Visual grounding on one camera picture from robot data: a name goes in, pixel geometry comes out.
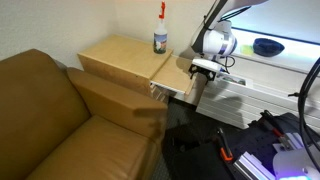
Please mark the white window blind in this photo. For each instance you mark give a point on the white window blind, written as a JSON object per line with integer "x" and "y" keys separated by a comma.
{"x": 297, "y": 19}

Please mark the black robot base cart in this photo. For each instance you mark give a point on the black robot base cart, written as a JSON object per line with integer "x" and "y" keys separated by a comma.
{"x": 266, "y": 147}

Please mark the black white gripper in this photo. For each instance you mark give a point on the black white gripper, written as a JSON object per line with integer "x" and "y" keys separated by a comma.
{"x": 205, "y": 67}

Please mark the black red bar clamp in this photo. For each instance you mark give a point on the black red bar clamp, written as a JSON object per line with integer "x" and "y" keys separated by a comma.
{"x": 267, "y": 116}

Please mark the white wall radiator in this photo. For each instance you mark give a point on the white wall radiator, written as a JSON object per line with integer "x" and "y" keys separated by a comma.
{"x": 237, "y": 101}

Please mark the wooden drawer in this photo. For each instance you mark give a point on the wooden drawer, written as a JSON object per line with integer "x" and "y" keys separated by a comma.
{"x": 174, "y": 76}

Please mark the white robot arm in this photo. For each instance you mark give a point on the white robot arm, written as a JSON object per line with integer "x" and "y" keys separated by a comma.
{"x": 213, "y": 37}

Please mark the light wooden drawer cabinet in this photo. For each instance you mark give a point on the light wooden drawer cabinet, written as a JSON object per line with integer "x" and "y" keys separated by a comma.
{"x": 127, "y": 62}

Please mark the yellow-green sponge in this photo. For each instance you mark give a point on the yellow-green sponge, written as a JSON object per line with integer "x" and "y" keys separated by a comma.
{"x": 246, "y": 49}

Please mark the dark blue bowl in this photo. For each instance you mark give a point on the dark blue bowl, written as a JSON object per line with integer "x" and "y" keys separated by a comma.
{"x": 267, "y": 47}

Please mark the spray bottle with red trigger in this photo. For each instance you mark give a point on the spray bottle with red trigger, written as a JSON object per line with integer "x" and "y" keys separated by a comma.
{"x": 160, "y": 33}

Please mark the aluminium mounting rail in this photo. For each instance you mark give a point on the aluminium mounting rail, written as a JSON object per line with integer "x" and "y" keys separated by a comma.
{"x": 251, "y": 168}

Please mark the brown leather sofa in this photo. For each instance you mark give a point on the brown leather sofa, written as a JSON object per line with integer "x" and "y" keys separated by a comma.
{"x": 65, "y": 124}

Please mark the black orange bar clamp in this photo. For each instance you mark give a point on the black orange bar clamp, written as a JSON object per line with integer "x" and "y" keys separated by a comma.
{"x": 225, "y": 150}

